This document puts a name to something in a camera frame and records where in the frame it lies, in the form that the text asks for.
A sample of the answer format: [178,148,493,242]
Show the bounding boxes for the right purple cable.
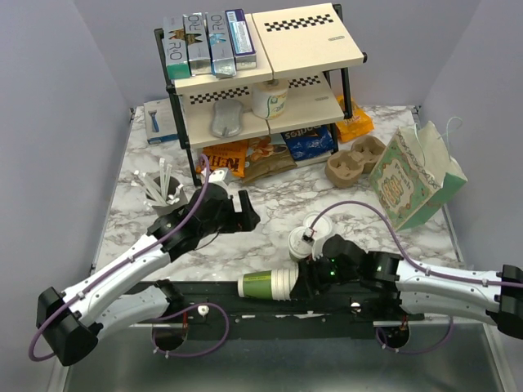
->
[306,202,523,356]

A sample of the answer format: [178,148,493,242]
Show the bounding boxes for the grey straw holder cup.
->
[132,158,188,216]

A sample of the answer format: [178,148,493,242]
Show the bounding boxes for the purple cable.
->
[306,202,523,356]
[27,153,230,363]

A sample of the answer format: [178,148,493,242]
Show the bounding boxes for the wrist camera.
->
[302,228,328,260]
[208,167,232,189]

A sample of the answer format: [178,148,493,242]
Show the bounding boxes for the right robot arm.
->
[288,234,522,339]

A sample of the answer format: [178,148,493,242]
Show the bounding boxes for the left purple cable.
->
[27,153,230,363]

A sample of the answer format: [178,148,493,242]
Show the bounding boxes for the silver blue RiO box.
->
[205,11,236,78]

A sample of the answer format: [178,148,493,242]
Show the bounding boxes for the blue razor package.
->
[144,99,178,145]

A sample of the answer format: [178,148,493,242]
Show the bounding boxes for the single green paper cup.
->
[288,226,311,261]

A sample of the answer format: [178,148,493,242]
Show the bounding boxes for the purple white box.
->
[225,9,257,70]

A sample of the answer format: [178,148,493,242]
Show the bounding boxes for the stack of green paper cups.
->
[237,267,298,301]

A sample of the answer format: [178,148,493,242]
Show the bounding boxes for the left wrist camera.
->
[208,167,232,189]

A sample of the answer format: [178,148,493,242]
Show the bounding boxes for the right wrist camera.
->
[302,228,328,260]

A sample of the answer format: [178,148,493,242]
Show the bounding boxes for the cardboard cup carrier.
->
[324,136,386,189]

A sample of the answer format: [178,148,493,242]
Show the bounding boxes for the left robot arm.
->
[36,183,261,366]

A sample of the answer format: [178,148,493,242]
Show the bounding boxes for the orange yellow snack bag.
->
[336,100,374,143]

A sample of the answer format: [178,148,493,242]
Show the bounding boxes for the teal RiO box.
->
[163,17,191,80]

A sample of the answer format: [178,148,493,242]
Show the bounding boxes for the brown chips bag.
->
[242,133,297,184]

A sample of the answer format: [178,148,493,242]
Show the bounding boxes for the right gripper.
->
[288,249,360,299]

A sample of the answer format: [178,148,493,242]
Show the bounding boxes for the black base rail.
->
[130,277,454,342]

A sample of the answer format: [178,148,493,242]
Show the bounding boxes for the green Fresh paper bag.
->
[369,121,467,231]

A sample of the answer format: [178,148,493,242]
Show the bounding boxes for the stack of white plastic lids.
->
[303,212,334,241]

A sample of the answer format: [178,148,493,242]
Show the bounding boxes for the blue Doritos bag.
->
[281,125,334,161]

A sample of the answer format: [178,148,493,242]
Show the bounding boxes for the white patterned paper cup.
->
[251,79,288,120]

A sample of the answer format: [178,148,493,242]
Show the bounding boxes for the beige three-tier shelf rack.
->
[163,2,367,186]

